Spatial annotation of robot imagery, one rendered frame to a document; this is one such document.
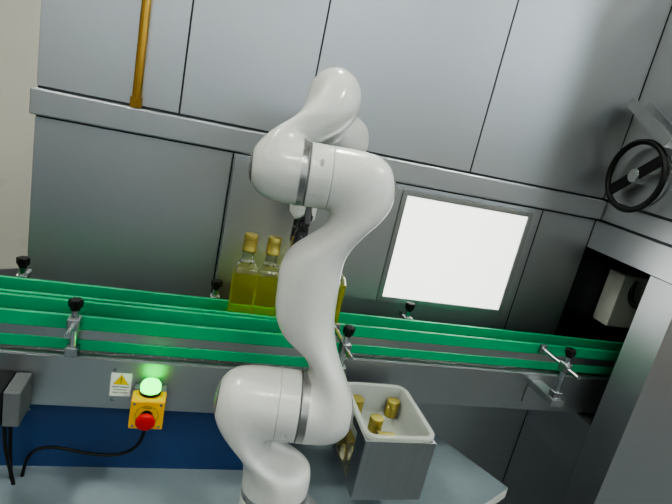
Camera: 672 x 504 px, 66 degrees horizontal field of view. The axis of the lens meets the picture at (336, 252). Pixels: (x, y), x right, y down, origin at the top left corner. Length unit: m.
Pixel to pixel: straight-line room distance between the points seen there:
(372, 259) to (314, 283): 0.72
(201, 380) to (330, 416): 0.47
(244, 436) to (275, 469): 0.09
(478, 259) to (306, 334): 0.91
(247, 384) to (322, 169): 0.36
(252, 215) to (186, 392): 0.48
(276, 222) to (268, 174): 0.65
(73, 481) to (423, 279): 1.03
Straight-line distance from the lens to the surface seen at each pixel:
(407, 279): 1.56
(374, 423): 1.30
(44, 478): 1.42
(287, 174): 0.76
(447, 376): 1.53
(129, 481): 1.40
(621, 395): 1.73
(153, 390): 1.21
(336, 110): 0.83
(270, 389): 0.87
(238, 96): 1.38
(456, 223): 1.56
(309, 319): 0.81
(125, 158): 1.41
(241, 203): 1.39
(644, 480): 1.91
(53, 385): 1.30
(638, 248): 1.72
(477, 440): 2.02
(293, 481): 0.96
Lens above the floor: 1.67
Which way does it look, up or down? 15 degrees down
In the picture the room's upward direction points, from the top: 13 degrees clockwise
